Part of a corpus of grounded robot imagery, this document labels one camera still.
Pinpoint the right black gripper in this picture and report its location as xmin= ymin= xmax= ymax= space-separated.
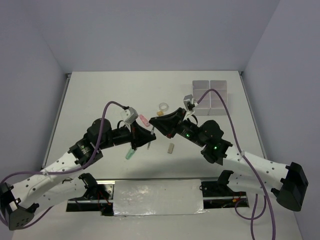
xmin=148 ymin=108 xmax=205 ymax=148

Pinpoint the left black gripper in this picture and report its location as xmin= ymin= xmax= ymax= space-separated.
xmin=98 ymin=118 xmax=156 ymax=150

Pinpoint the green pen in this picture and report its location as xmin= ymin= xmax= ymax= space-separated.
xmin=147 ymin=126 xmax=155 ymax=150

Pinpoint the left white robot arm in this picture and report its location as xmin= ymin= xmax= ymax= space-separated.
xmin=0 ymin=118 xmax=156 ymax=231

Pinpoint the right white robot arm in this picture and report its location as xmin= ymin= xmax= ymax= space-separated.
xmin=149 ymin=107 xmax=309 ymax=212

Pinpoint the pink correction tape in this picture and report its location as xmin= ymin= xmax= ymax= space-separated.
xmin=139 ymin=114 xmax=150 ymax=127

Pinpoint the clear tape roll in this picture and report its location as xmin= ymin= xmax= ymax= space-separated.
xmin=158 ymin=102 xmax=169 ymax=112

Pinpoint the green correction tape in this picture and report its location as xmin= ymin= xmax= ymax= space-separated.
xmin=125 ymin=148 xmax=136 ymax=160

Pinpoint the grey white eraser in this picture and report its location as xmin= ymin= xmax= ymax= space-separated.
xmin=167 ymin=143 xmax=175 ymax=154

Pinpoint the left white organizer box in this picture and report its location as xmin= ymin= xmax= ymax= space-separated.
xmin=191 ymin=79 xmax=211 ymax=116

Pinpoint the white organizer box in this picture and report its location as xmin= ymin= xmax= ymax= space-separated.
xmin=191 ymin=79 xmax=211 ymax=116
xmin=209 ymin=79 xmax=229 ymax=116

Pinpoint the right white organizer box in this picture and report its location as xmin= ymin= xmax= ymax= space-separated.
xmin=209 ymin=79 xmax=229 ymax=116

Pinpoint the silver foil cover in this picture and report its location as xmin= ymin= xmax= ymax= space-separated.
xmin=113 ymin=179 xmax=205 ymax=216

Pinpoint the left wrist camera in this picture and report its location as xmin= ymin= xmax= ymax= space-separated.
xmin=120 ymin=107 xmax=139 ymax=125

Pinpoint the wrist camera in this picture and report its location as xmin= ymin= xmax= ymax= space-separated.
xmin=120 ymin=107 xmax=139 ymax=125
xmin=183 ymin=94 xmax=198 ymax=119

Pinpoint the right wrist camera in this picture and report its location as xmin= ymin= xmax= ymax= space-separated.
xmin=183 ymin=94 xmax=198 ymax=119

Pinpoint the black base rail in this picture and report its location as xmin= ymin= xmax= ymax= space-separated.
xmin=66 ymin=179 xmax=249 ymax=217

